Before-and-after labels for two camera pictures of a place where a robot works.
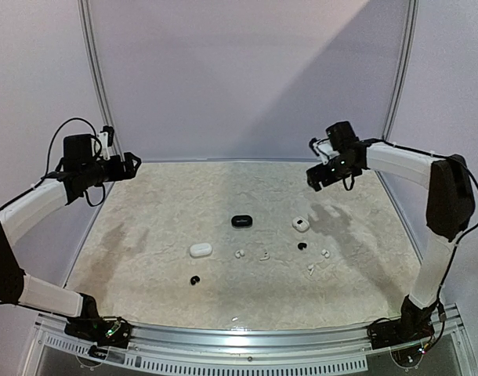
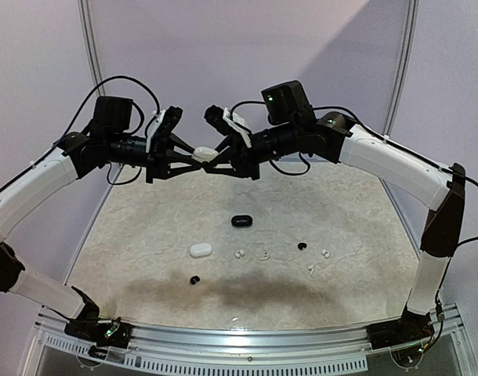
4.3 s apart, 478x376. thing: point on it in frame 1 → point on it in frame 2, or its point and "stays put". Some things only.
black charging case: x=241 y=222 stays put
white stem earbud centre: x=266 y=257 stays put
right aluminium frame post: x=400 y=85 stays put
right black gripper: x=320 y=175 → x=251 y=155
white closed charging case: x=200 y=249 stays put
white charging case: x=300 y=224 → x=204 y=153
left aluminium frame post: x=88 y=37 stays put
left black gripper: x=129 y=171 → x=161 y=156
